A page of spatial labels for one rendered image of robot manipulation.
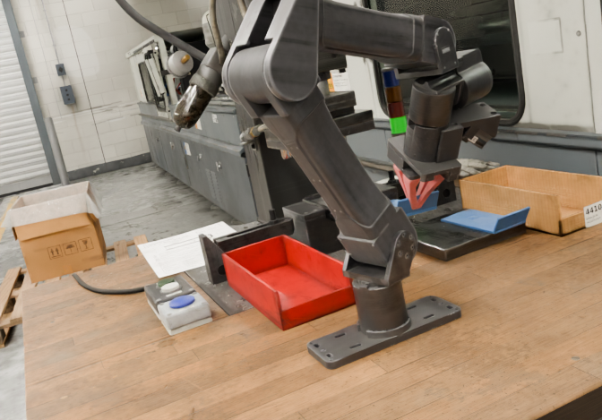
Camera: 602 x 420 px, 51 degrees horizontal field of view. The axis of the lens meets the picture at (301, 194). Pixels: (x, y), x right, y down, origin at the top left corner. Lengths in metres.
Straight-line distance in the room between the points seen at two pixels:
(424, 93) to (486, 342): 0.32
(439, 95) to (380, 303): 0.28
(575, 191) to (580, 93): 0.38
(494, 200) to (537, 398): 0.58
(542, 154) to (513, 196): 0.50
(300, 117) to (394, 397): 0.31
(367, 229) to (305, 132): 0.15
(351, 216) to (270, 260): 0.41
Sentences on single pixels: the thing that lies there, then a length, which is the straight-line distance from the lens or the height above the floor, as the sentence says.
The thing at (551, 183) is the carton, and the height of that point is 0.95.
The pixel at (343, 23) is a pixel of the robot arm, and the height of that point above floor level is 1.29.
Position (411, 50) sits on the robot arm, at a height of 1.24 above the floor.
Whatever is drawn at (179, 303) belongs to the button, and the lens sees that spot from 1.00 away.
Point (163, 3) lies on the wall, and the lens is 10.51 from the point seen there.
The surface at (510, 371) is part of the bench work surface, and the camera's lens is 0.74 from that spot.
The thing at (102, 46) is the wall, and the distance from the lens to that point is 10.34.
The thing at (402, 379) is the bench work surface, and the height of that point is 0.90.
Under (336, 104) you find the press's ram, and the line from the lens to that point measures 1.14.
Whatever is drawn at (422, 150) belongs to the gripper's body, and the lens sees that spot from 0.89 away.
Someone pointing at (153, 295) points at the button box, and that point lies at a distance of 1.08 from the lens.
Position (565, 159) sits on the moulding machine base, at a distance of 1.60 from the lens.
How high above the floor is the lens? 1.27
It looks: 13 degrees down
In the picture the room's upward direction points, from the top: 11 degrees counter-clockwise
